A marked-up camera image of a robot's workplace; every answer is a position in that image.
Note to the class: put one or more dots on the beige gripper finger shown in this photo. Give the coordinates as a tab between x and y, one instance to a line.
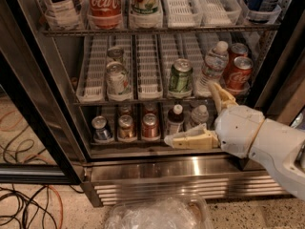
222	99
198	137

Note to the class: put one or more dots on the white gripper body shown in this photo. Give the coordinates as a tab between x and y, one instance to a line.
237	130

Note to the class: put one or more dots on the blue pepsi can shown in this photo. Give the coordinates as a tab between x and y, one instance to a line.
102	130

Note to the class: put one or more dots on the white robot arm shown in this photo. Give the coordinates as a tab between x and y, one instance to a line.
280	150

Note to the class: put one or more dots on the red coca-cola can front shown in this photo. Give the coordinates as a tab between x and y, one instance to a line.
239	73

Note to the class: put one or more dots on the red coca-cola can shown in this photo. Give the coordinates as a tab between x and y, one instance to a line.
239	73
235	50

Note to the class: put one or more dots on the clear water bottle middle shelf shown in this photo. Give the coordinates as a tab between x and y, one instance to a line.
215	61

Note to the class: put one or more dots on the green can middle shelf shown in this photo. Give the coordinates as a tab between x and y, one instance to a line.
181	76

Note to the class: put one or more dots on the red coca-cola can rear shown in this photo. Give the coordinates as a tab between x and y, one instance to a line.
235	50

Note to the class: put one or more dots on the right glass fridge door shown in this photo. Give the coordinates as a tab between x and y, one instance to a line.
279	89

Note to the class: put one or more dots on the red soda can front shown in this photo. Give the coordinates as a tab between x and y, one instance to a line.
150	126

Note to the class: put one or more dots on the red soda can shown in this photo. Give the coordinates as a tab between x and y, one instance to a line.
150	126
150	108

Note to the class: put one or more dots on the red soda can rear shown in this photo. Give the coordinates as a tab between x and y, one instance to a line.
150	108

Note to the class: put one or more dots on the gold soda can front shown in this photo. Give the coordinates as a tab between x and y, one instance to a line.
126	127

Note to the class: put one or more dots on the gold soda can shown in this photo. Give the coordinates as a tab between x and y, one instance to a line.
126	127
125	110

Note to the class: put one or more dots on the gold soda can rear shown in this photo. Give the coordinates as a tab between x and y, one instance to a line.
125	110

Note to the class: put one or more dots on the steel fridge base grille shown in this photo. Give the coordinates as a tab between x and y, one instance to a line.
212	176

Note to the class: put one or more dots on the white patterned can front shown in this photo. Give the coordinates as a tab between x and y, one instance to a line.
117	78

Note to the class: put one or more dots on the white patterned can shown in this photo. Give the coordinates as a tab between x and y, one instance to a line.
115	54
117	78

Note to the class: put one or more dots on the white patterned can rear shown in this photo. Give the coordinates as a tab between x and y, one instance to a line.
115	54

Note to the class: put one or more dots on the coca-cola bottle top shelf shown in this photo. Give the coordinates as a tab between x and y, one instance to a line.
105	14

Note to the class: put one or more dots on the open glass fridge door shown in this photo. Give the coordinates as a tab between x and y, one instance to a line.
38	73

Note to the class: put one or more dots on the white tea bottle top shelf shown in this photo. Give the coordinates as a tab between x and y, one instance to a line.
64	14

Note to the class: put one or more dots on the small clear water bottle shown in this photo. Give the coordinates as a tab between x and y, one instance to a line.
199	115

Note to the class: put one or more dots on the dark drink bottle white cap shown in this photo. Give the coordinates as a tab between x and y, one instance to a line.
175	119

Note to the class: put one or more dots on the white empty tray middle centre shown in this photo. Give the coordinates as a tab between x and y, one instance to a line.
149	80

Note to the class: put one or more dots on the white empty tray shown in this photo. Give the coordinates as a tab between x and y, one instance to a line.
183	13
91	79
149	80
219	12

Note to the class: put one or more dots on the clear plastic bag bin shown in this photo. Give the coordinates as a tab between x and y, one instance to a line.
184	211

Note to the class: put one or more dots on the white empty tray top right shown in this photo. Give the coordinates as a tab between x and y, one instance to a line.
219	12

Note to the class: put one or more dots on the green white soda bottle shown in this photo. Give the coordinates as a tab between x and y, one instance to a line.
145	0

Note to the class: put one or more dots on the white empty tray middle left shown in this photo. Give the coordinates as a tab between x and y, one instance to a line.
91	79

